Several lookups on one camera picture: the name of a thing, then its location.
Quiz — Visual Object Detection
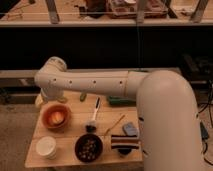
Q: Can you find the orange bowl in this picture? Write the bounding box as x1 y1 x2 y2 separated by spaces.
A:
41 104 71 130

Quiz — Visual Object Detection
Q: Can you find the black foot pedal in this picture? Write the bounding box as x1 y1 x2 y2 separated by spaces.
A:
200 122 209 140

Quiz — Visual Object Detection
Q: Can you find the black floor cable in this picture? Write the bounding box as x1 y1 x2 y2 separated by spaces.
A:
197 83 213 166

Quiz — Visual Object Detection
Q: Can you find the white cup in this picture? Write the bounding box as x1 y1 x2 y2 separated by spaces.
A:
36 136 57 159

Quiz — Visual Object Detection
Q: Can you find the blue sponge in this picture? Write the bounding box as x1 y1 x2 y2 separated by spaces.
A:
122 122 138 136

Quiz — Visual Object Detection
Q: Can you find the wooden chopstick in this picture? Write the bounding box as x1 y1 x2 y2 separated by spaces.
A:
104 115 125 136

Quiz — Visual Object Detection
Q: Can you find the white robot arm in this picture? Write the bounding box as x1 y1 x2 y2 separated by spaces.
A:
34 57 205 171

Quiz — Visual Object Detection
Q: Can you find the green cucumber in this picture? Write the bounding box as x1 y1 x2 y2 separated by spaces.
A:
79 93 87 102

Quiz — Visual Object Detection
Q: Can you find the apple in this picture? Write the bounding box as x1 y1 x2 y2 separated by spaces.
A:
51 112 64 124

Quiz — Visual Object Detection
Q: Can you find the green tray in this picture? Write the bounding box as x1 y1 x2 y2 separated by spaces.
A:
107 96 136 106

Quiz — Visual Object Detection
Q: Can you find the striped cloth on cup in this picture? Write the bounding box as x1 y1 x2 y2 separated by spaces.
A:
111 135 139 155

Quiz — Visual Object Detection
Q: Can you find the dark bowl with nuts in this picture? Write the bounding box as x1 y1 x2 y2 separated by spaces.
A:
75 134 103 163

